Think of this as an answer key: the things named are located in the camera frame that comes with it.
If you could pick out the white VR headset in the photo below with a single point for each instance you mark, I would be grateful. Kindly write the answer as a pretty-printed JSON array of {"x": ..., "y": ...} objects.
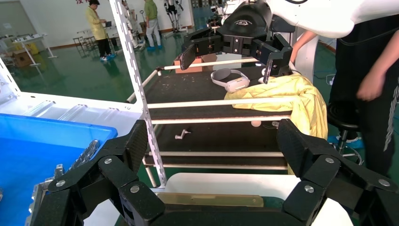
[{"x": 237, "y": 84}]

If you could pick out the crumpled yellow coat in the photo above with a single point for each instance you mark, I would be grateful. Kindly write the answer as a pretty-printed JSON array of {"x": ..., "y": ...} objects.
[{"x": 296, "y": 93}]

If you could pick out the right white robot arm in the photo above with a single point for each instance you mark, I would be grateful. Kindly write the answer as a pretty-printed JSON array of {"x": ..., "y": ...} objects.
[{"x": 311, "y": 15}]

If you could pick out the white exoskeleton robot stand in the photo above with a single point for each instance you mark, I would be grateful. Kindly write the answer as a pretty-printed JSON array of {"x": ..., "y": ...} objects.
[{"x": 171, "y": 7}]

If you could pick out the cardboard box on floor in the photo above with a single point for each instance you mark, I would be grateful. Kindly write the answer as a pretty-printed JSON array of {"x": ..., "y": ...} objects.
[{"x": 21, "y": 59}]

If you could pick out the grey metal bracket part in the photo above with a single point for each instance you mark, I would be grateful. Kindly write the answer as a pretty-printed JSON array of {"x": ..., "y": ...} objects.
[
  {"x": 85, "y": 154},
  {"x": 37, "y": 196}
]

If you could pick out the person in black clothes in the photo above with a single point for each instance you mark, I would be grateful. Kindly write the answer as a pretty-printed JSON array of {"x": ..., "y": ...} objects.
[{"x": 358, "y": 62}]

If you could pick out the white pipe cart black mats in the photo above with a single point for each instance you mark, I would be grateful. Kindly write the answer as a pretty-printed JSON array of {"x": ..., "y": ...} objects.
[{"x": 202, "y": 87}]

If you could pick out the blue electrical cabinet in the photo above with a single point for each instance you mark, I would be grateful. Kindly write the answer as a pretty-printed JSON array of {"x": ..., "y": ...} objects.
[{"x": 199, "y": 9}]

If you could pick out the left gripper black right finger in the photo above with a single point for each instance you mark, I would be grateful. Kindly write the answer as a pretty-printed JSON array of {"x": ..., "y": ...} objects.
[{"x": 293, "y": 146}]

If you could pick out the yellow waste bin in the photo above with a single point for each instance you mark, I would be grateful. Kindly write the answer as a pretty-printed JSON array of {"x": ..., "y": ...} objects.
[{"x": 32, "y": 48}]

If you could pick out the brown cardboard box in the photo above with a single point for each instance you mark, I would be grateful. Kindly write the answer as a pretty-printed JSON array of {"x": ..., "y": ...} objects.
[{"x": 201, "y": 67}]

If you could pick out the black container tray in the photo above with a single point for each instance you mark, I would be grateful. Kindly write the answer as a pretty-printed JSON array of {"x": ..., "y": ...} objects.
[{"x": 212, "y": 199}]

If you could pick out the white robot on stand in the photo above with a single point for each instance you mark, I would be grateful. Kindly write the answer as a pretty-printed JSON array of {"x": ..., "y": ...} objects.
[{"x": 132, "y": 21}]

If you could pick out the small grey gadget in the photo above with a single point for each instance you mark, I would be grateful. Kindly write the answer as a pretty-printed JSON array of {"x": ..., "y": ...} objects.
[{"x": 275, "y": 124}]

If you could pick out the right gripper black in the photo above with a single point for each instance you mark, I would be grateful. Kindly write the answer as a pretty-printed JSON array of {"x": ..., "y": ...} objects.
[{"x": 246, "y": 21}]

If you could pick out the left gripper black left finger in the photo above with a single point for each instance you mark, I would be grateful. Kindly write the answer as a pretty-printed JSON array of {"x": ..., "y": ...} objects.
[{"x": 134, "y": 146}]

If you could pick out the black round stool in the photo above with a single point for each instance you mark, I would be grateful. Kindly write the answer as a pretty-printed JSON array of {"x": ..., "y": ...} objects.
[{"x": 339, "y": 117}]

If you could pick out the white background work table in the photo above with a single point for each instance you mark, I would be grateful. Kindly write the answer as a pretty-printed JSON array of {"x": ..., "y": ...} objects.
[{"x": 28, "y": 38}]

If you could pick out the small white ball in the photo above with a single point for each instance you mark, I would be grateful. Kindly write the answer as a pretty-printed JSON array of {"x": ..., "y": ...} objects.
[{"x": 256, "y": 123}]

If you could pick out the dark wooden stool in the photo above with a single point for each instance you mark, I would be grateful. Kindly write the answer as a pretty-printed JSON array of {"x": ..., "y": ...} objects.
[
  {"x": 78, "y": 40},
  {"x": 90, "y": 40}
]

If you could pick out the standing person in yellow coat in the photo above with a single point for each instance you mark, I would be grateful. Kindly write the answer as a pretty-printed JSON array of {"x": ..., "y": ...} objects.
[{"x": 96, "y": 25}]

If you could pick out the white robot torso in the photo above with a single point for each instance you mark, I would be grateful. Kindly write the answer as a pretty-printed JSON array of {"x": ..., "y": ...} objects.
[{"x": 308, "y": 65}]

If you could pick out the large blue plastic bin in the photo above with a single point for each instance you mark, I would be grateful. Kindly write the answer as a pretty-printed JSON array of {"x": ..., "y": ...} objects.
[{"x": 31, "y": 156}]

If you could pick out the standing person in green shirt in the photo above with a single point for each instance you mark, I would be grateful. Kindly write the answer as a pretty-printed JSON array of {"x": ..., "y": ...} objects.
[{"x": 151, "y": 12}]

